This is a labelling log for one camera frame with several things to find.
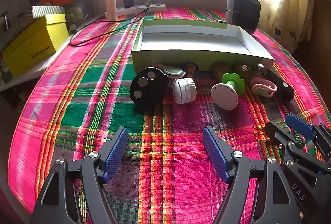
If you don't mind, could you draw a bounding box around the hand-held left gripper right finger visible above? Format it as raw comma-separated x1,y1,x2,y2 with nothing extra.
202,126,302,224

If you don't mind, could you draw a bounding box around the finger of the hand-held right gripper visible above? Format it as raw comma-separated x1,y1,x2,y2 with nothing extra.
286,113,331,162
264,121,331,175

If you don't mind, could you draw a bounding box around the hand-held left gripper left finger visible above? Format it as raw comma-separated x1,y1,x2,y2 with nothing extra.
31,126,130,224

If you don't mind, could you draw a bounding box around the black rectangular device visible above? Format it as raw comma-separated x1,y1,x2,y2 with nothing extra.
269,69,295,102

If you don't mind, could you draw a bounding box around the green white spool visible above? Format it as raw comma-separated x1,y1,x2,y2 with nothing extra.
211,73,246,110

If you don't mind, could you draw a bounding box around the white knob stamp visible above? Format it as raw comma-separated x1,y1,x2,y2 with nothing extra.
255,63,268,76

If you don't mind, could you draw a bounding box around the white round jar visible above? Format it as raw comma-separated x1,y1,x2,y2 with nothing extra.
172,77,197,104

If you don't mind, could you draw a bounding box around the black disc with metal buttons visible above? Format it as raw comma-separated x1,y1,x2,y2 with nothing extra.
129,67,169,111

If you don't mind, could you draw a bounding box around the brown walnut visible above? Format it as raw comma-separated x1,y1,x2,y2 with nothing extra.
212,62,229,80
231,63,252,80

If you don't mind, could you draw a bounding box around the blue orange knitted toy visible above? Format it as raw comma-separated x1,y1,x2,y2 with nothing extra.
185,61,199,77

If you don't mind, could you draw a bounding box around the pink clip with grey pad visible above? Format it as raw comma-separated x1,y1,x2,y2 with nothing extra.
152,63,187,79

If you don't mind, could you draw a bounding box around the white green cardboard box tray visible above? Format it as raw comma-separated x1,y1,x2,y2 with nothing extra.
131,19,275,72

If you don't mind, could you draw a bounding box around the pink green plaid blanket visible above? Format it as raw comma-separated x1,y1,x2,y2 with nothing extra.
8,7,331,224

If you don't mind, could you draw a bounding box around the cream heart print curtain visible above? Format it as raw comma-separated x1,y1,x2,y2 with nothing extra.
259,0,318,51

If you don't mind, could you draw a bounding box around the grey black fan heater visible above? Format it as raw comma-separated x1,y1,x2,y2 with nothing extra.
225,0,261,34

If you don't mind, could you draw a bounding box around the yellow box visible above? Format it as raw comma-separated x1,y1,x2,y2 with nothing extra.
2,14,70,77

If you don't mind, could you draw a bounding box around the clear plastic storage box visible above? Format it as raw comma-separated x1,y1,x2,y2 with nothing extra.
65,0,99,30

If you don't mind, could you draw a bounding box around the white blue power strip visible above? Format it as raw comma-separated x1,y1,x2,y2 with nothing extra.
116,3,166,16

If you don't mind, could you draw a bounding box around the cream tube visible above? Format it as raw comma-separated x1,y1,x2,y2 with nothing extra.
103,0,118,21

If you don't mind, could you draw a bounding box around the green white striped box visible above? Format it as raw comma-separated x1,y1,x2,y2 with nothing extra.
32,5,65,18

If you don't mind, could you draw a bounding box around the grey chevron box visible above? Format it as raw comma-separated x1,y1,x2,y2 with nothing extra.
0,12,37,46

